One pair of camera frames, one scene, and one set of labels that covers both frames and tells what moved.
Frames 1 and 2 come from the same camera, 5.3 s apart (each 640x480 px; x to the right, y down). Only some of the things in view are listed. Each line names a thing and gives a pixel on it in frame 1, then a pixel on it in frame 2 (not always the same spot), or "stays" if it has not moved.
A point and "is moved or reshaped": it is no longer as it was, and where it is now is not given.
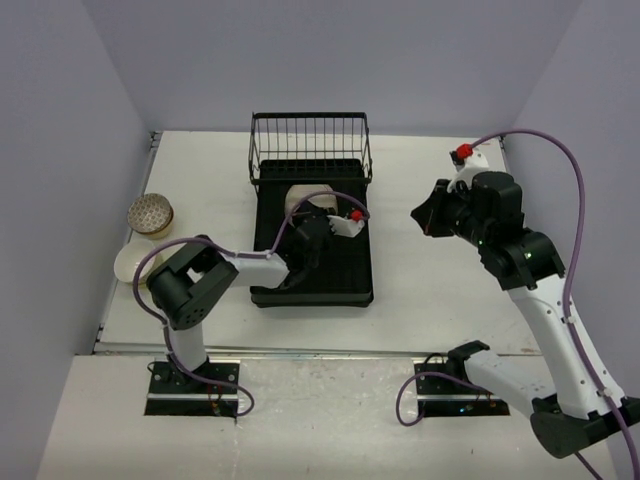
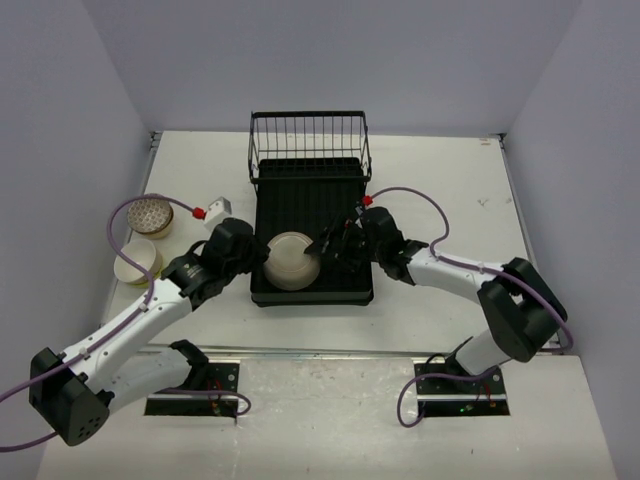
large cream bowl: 298,191 is moved or reshaped
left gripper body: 299,217 → 244,264
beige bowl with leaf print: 129,257 stays
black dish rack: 312,207 stays
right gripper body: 455,209 → 356,249
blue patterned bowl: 151,215 stays
